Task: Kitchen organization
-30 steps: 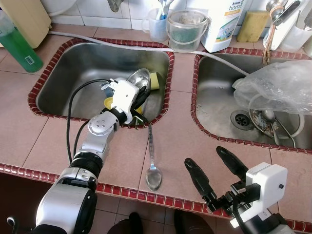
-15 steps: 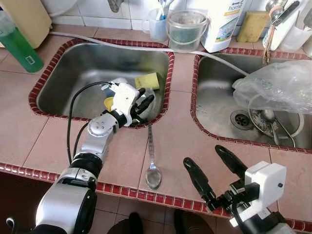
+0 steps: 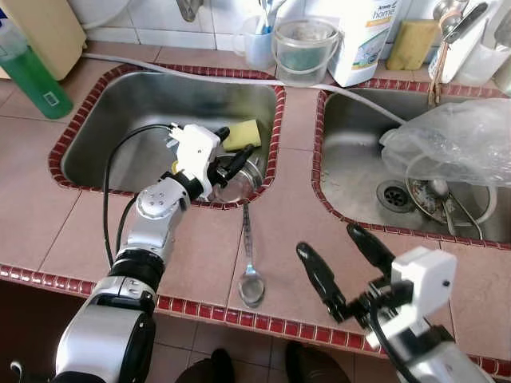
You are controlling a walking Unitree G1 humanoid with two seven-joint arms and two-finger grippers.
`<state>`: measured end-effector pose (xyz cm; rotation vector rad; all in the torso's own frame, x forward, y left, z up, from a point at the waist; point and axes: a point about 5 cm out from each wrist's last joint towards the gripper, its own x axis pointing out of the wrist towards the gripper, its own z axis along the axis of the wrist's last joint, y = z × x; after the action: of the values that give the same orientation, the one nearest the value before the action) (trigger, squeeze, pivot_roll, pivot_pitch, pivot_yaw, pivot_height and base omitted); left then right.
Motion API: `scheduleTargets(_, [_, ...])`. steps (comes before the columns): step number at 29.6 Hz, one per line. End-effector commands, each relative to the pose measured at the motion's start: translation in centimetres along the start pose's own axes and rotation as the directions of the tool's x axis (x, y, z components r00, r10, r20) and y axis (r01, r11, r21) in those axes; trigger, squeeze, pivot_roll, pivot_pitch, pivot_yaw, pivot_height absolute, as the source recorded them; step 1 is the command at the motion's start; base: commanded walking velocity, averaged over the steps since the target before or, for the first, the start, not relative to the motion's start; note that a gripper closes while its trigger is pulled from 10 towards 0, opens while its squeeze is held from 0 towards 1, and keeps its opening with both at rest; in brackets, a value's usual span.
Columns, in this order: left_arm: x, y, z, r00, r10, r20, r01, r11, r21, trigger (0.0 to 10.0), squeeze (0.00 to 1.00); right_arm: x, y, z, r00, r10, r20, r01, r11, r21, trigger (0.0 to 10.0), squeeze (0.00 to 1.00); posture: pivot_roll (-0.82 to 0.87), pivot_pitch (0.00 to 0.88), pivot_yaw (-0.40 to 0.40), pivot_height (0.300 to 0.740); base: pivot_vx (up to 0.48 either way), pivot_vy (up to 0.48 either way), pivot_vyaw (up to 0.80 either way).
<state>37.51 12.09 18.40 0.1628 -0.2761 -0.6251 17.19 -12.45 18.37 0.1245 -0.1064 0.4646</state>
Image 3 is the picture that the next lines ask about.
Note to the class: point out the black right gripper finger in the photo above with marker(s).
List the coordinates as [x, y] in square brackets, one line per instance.
[371, 249]
[321, 281]

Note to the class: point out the steel bowl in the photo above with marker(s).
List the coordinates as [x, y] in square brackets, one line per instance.
[243, 190]

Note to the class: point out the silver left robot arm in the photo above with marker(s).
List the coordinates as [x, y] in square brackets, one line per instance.
[120, 295]

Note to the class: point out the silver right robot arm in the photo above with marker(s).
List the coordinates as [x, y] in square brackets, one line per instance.
[439, 363]

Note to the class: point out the yellow green scrub sponge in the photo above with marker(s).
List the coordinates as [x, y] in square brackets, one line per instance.
[242, 134]

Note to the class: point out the large steel spoon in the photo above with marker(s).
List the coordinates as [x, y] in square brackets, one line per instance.
[250, 271]

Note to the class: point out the steel sink basin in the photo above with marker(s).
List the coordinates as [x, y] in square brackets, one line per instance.
[351, 144]
[144, 104]

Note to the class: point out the small steel spoon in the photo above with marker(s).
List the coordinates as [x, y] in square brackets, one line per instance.
[443, 195]

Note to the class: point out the clear toothbrush cup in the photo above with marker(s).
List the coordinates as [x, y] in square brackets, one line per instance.
[257, 48]

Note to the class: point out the white patterned bowl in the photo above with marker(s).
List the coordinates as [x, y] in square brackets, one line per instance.
[459, 211]

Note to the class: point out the clear plastic bucket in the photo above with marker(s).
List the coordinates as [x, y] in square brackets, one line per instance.
[307, 52]

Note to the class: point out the blue white toothbrush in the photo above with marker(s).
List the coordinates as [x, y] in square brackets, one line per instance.
[267, 9]

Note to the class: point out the clear plastic bag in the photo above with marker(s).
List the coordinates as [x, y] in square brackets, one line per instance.
[455, 144]

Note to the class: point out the white detergent bottle orange cap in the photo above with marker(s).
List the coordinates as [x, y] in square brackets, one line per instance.
[363, 40]

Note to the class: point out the beige water ionizer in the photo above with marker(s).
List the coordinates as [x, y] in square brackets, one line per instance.
[56, 32]

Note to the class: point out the green soap bottle blue cap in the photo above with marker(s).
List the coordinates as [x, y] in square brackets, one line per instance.
[28, 80]

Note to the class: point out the thick yellow sponge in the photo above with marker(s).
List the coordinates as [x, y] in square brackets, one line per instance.
[411, 44]

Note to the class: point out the white bottle green cap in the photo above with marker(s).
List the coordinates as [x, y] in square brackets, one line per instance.
[475, 64]

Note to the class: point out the chrome sink faucet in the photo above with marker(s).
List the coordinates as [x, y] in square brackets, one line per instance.
[459, 32]

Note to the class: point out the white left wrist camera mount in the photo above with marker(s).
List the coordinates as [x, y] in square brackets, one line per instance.
[192, 155]

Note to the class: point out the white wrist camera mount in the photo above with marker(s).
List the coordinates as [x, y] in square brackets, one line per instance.
[192, 155]
[419, 287]

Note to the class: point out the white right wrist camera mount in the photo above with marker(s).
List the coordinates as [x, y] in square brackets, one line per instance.
[419, 287]

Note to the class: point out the steel wall tap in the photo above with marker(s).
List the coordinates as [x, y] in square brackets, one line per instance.
[190, 8]

